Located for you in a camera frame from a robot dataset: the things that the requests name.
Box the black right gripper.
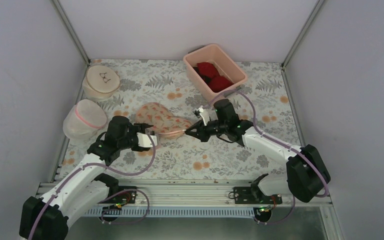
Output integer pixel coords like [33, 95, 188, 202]
[185, 119, 227, 143]

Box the floral peach mesh laundry bag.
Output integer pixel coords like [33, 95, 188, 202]
[135, 102, 192, 139]

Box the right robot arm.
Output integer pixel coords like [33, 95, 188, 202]
[185, 99, 331, 204]

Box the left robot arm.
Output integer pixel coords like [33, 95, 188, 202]
[19, 116, 159, 240]

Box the white pink-trimmed mesh laundry bag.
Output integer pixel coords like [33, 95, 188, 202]
[62, 99, 108, 140]

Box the beige round mesh laundry bag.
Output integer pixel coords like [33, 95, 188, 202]
[82, 65, 121, 101]

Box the red bra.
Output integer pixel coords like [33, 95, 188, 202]
[193, 62, 233, 93]

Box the pink plastic bin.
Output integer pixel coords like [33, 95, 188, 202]
[183, 43, 248, 101]

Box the floral patterned table mat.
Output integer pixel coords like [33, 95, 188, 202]
[61, 59, 302, 182]

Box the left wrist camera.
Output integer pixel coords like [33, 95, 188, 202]
[136, 132, 159, 148]

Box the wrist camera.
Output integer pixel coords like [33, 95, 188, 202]
[136, 132, 159, 148]
[193, 106, 211, 126]

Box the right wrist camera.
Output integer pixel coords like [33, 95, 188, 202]
[193, 106, 211, 126]

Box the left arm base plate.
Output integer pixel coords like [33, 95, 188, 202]
[99, 186, 137, 205]

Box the aluminium front rail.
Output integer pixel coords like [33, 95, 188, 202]
[32, 180, 334, 208]

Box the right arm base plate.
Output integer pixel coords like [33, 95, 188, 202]
[227, 186, 283, 205]

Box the aluminium frame post right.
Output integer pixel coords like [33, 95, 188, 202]
[281, 0, 326, 71]

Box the aluminium frame post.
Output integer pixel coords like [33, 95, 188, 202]
[50, 0, 91, 66]
[281, 0, 326, 71]

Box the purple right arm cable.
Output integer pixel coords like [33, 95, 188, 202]
[205, 89, 331, 226]

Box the aluminium frame post left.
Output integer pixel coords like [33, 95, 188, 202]
[50, 0, 91, 66]

